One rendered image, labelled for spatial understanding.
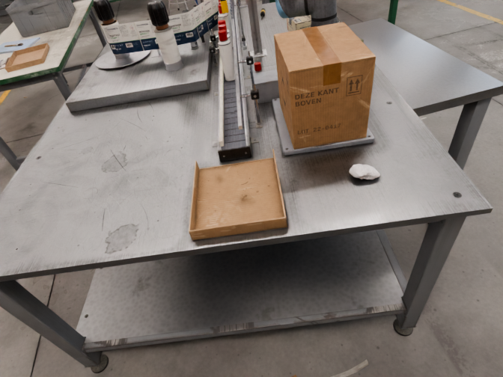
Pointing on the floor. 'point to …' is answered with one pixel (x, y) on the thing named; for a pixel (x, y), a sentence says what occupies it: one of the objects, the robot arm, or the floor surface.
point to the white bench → (59, 41)
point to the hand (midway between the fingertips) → (301, 21)
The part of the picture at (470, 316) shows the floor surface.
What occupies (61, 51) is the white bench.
